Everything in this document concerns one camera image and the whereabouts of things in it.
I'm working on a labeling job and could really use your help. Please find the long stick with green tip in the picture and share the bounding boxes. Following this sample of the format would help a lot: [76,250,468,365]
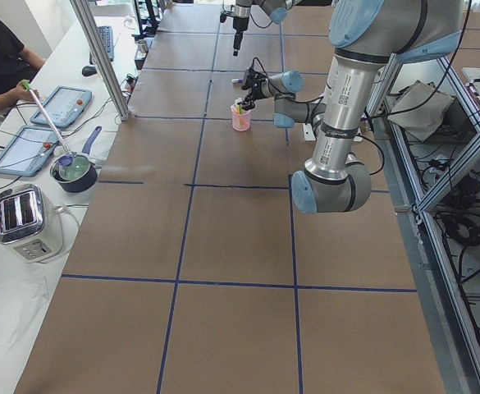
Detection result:
[21,80,74,167]

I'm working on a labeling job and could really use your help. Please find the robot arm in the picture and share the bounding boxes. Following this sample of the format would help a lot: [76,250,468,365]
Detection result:
[241,1,463,213]
[220,0,336,57]

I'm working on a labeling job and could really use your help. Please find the small metal cup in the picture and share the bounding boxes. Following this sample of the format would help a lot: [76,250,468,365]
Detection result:
[136,39,149,53]

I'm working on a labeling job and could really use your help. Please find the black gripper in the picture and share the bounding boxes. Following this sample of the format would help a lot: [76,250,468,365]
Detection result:
[233,16,249,56]
[237,80,269,111]

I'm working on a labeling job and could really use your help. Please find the orange highlighter pen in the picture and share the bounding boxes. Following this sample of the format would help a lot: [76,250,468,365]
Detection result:
[238,110,249,131]

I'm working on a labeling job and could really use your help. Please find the aluminium frame rail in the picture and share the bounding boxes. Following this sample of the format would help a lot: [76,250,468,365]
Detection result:
[379,59,480,393]

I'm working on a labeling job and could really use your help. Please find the aluminium frame post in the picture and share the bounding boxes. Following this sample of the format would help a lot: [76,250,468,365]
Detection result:
[70,0,130,121]

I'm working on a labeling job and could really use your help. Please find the black computer mouse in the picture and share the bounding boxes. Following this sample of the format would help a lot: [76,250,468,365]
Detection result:
[81,66,97,77]

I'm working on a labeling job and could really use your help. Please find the pink mesh pen holder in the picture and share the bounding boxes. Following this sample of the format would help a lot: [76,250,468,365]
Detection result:
[231,104,251,131]

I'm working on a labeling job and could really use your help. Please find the far teach pendant tablet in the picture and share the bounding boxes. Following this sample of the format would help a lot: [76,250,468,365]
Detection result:
[43,85,93,129]

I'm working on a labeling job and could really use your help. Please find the silver white toaster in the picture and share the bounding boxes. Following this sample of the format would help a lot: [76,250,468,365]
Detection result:
[0,184,63,262]

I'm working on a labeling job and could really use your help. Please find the grey cloth bag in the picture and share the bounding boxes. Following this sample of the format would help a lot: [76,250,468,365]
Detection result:
[386,80,464,142]

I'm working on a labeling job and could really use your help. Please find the near teach pendant tablet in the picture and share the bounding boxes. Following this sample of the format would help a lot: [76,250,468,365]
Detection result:
[0,126,58,177]

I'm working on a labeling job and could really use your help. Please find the person in black shirt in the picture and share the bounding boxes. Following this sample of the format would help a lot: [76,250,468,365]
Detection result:
[0,21,44,111]

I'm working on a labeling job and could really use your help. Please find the black keyboard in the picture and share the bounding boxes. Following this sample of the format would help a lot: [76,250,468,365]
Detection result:
[98,25,114,62]

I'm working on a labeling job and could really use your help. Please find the teach pendant tablet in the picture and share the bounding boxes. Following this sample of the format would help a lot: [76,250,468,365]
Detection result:
[43,85,93,129]
[0,126,58,177]

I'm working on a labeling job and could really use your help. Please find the dark pot with lid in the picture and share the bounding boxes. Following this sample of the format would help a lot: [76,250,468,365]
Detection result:
[49,153,98,193]

